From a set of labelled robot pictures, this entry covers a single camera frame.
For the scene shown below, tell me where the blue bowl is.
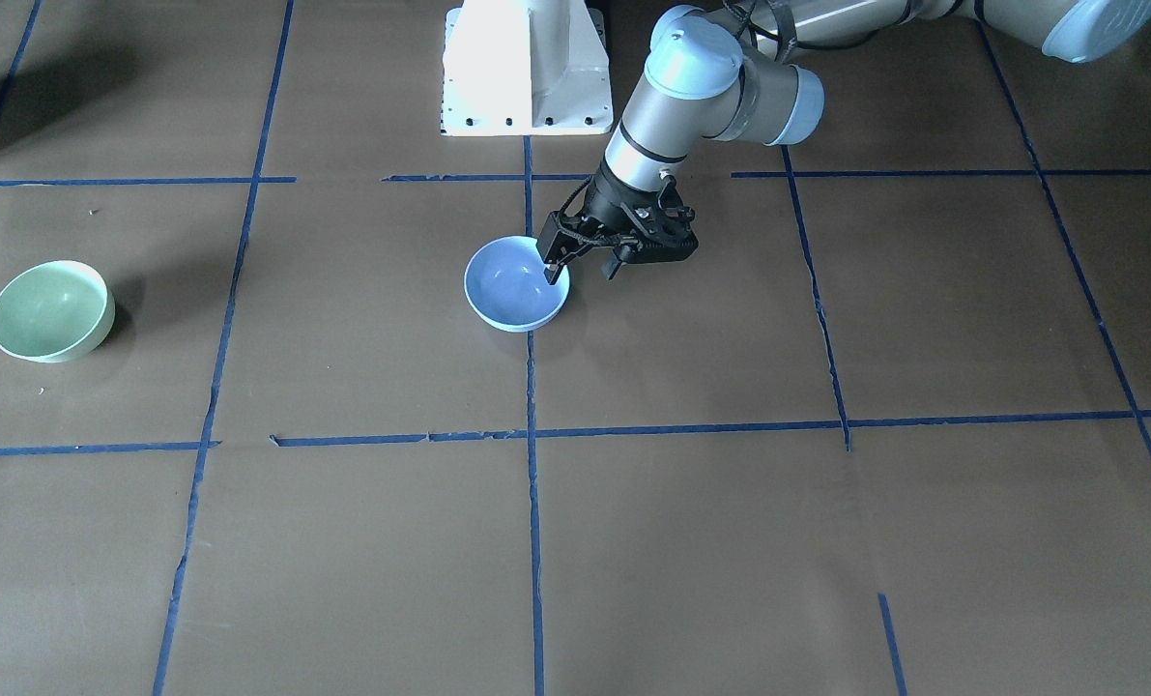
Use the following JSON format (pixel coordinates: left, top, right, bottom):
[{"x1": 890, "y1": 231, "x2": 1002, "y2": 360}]
[{"x1": 463, "y1": 235, "x2": 571, "y2": 334}]

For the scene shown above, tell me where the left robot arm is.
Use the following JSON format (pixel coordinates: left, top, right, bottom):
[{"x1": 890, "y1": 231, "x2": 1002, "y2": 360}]
[{"x1": 536, "y1": 1, "x2": 1151, "y2": 283}]

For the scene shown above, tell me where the green bowl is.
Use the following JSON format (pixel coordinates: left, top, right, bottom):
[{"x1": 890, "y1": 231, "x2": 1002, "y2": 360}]
[{"x1": 0, "y1": 260, "x2": 117, "y2": 364}]

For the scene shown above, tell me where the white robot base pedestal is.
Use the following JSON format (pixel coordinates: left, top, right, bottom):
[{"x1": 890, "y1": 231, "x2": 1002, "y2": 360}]
[{"x1": 440, "y1": 1, "x2": 613, "y2": 137}]

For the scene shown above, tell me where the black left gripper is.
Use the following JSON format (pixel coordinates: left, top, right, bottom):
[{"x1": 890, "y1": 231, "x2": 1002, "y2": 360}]
[{"x1": 536, "y1": 166, "x2": 658, "y2": 285}]

